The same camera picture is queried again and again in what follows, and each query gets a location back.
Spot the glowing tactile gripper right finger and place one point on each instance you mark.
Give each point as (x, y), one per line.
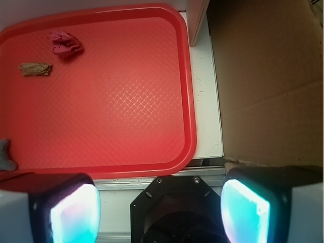
(273, 204)

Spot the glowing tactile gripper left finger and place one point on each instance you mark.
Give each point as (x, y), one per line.
(49, 208)

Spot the grey crumpled object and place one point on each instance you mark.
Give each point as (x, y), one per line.
(6, 163)

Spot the red plastic tray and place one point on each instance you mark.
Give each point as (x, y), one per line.
(121, 107)

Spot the brown cardboard box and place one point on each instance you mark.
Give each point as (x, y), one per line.
(269, 68)

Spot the crumpled pink paper ball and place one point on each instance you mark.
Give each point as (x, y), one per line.
(64, 44)

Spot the white vertical panel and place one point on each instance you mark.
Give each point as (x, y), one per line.
(195, 13)

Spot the black octagonal mount plate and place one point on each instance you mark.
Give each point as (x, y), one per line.
(177, 209)

